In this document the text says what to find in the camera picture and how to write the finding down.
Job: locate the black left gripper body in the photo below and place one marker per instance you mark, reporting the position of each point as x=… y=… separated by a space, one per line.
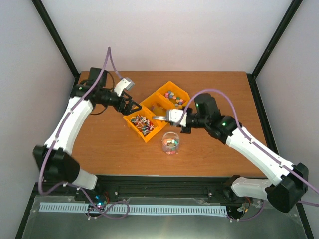
x=119 y=107

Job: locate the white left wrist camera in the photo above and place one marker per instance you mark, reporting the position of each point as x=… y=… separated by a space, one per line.
x=123 y=84

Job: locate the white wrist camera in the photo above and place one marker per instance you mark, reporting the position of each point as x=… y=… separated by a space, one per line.
x=123 y=84
x=176 y=117

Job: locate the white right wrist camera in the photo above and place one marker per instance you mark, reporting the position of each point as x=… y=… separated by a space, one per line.
x=176 y=117

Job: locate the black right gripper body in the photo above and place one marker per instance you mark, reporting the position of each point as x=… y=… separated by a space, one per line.
x=185 y=130

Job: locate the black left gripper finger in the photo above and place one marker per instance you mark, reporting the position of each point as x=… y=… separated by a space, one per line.
x=129 y=101
x=131 y=110

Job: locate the yellow bin with lollipops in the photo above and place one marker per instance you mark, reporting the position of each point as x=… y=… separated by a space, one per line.
x=142 y=124

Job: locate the light blue slotted cable duct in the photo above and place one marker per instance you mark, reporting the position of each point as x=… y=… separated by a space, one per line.
x=141 y=210

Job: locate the black aluminium frame rail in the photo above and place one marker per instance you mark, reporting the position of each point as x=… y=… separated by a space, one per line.
x=210 y=189

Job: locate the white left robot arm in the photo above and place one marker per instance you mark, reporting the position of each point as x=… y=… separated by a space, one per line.
x=54 y=158

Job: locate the silver metal scoop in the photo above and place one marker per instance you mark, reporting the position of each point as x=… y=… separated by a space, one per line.
x=161 y=118

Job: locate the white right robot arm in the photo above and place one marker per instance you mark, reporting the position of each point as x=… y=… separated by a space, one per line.
x=285 y=182

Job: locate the yellow bin with popsicle candies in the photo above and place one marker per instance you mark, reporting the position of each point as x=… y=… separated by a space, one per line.
x=157 y=104

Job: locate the yellow bin with star candies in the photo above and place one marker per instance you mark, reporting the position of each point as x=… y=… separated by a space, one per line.
x=172 y=96

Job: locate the clear plastic cup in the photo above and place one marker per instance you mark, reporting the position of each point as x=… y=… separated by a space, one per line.
x=170 y=143

